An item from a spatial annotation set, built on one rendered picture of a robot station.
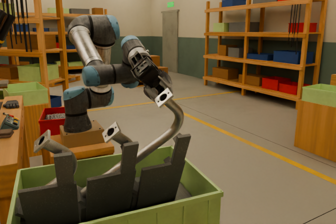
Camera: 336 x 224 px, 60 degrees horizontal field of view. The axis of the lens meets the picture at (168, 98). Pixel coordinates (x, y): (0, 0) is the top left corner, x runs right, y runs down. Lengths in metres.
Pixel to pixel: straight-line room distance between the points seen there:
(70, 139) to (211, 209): 0.90
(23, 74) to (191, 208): 4.14
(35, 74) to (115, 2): 7.37
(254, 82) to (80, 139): 5.52
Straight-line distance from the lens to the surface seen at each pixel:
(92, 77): 1.07
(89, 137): 1.64
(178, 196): 1.16
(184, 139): 0.90
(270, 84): 6.42
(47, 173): 1.22
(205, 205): 0.97
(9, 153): 1.56
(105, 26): 1.42
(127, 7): 11.77
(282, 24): 6.94
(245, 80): 6.90
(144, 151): 0.99
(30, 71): 4.73
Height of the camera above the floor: 1.45
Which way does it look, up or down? 13 degrees down
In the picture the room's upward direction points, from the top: straight up
